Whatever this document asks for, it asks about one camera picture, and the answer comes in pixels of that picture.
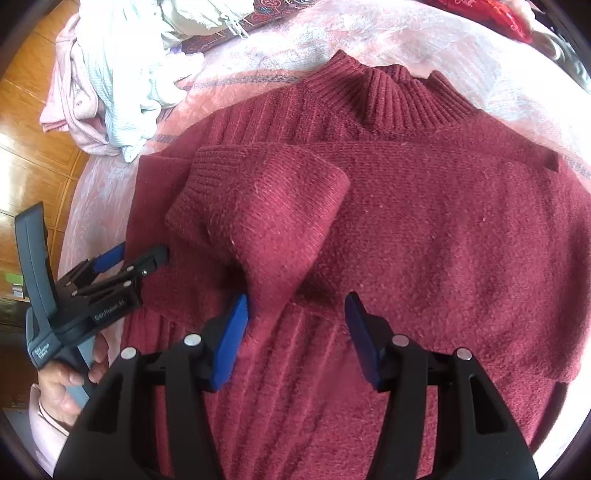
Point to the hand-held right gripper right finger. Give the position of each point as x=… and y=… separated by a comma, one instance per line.
x=364, y=344

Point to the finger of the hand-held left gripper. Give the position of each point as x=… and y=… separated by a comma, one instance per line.
x=108, y=257
x=150, y=263

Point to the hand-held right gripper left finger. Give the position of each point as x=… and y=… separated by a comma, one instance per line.
x=230, y=344

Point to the maroon knit sweater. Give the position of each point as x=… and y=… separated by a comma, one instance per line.
x=415, y=230

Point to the person's left forearm pink sleeve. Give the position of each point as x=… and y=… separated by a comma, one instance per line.
x=44, y=438

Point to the pile of pink white clothes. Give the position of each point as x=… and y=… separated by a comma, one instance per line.
x=124, y=69

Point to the person's left hand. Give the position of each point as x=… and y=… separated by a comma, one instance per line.
x=57, y=390

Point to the pink garment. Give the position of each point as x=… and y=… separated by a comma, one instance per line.
x=69, y=101

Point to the cream garment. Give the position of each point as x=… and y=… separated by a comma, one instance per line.
x=198, y=16

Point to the pink floral bed blanket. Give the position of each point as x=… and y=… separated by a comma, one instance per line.
x=286, y=50

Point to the red shiny cloth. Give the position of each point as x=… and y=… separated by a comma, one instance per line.
x=485, y=14

